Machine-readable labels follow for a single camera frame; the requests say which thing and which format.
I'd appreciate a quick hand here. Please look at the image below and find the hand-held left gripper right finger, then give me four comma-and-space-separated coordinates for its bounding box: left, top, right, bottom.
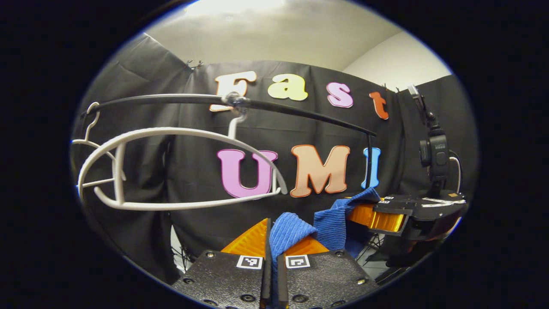
277, 235, 381, 309

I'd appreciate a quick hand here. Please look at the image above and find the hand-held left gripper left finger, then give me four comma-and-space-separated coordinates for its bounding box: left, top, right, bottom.
171, 217, 273, 309

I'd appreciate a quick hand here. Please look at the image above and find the white plastic hanger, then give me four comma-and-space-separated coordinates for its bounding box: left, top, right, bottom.
71, 102, 127, 202
77, 114, 289, 212

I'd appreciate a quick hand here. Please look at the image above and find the black clothes rail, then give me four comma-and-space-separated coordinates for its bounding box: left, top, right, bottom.
81, 94, 378, 189

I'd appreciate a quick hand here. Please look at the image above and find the blue corduroy shirt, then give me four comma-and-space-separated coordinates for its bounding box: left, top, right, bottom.
268, 187, 382, 309

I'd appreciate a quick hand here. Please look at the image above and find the clear plastic hook wrap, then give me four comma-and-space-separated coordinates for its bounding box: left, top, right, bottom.
223, 91, 250, 116

